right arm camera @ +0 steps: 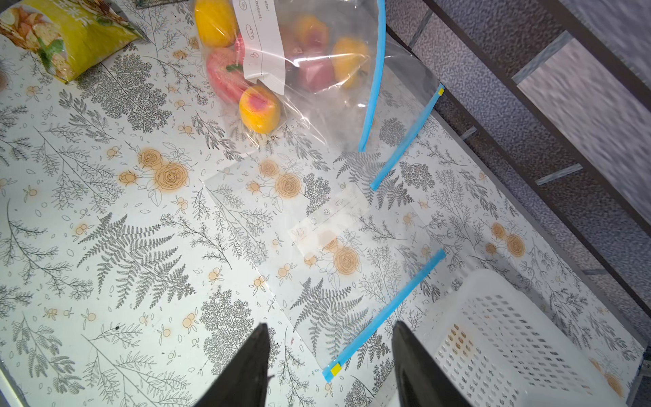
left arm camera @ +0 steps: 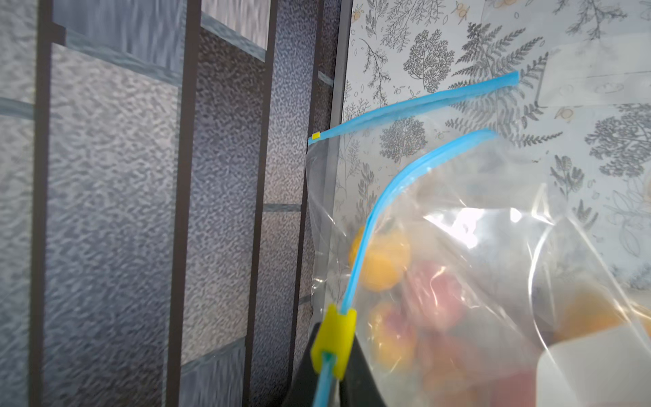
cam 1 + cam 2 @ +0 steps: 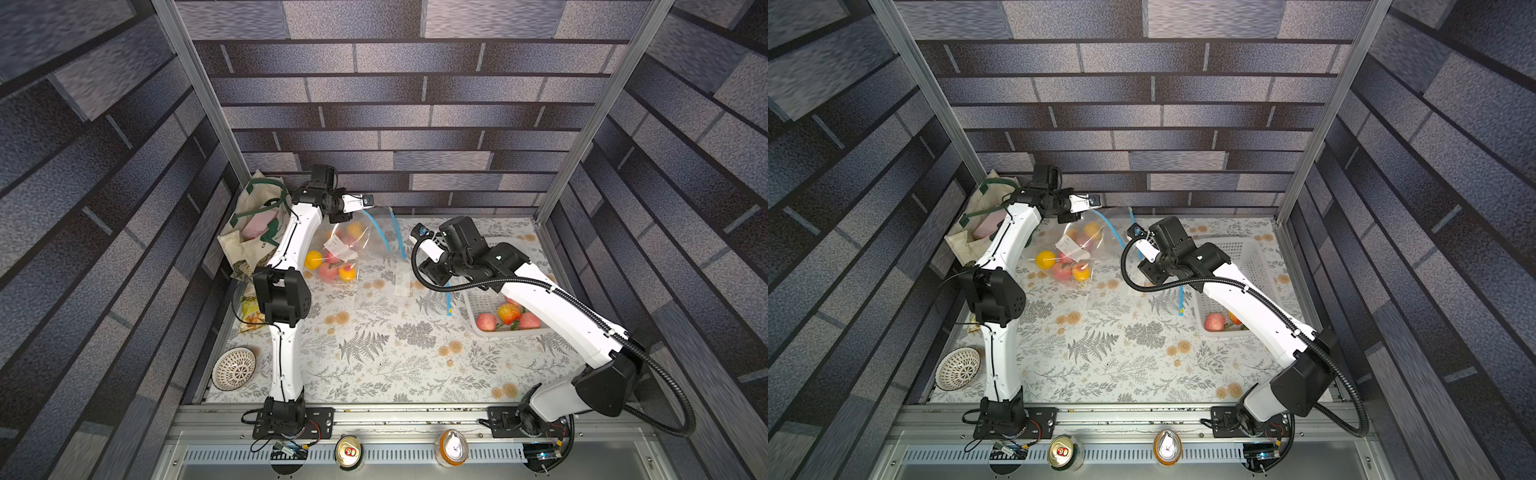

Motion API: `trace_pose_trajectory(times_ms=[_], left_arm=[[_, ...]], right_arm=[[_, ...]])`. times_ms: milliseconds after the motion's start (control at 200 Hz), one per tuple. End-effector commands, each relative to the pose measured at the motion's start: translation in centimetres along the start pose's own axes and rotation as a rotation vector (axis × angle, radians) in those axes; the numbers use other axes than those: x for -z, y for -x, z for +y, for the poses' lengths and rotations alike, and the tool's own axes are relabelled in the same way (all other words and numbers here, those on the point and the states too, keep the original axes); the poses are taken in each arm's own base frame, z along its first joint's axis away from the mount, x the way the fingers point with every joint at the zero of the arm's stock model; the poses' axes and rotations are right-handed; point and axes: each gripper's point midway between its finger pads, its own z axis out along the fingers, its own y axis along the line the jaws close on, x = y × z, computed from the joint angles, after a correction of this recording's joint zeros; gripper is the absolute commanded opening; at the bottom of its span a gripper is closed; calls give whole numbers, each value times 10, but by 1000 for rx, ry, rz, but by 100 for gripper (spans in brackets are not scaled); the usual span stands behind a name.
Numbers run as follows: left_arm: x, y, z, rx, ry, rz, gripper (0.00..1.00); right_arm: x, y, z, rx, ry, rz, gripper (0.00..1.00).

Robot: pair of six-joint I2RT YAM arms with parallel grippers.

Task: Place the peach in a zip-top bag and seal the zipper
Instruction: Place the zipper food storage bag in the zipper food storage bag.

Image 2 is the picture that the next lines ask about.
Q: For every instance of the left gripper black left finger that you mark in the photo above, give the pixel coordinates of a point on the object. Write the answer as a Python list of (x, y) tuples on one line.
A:
[(302, 390)]

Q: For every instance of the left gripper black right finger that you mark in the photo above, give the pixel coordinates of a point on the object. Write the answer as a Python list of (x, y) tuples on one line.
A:
[(358, 387)]

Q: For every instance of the yellow wrinkled peach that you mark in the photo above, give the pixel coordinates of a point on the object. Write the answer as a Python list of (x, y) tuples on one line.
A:
[(453, 371)]

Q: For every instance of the pink peach with leaf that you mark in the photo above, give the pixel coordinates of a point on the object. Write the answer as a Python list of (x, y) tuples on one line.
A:
[(433, 296)]

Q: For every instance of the yellow peach green leaf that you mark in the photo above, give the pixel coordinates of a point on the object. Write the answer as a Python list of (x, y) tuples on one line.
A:
[(388, 257)]

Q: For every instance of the yellow peach top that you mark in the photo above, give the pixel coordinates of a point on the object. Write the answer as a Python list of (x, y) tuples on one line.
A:
[(590, 311)]

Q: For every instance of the clear zip-top bag blue zipper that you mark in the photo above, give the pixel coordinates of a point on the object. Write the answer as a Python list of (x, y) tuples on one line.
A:
[(564, 84)]

